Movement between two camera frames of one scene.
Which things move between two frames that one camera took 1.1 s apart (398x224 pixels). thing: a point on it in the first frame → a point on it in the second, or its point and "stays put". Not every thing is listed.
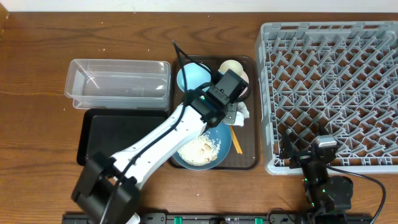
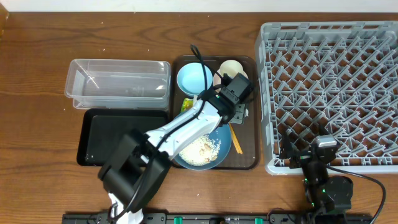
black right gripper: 287,152 stays put
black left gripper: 232,120 → 245,114
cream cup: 232,65 stays put
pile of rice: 200,151 stays put
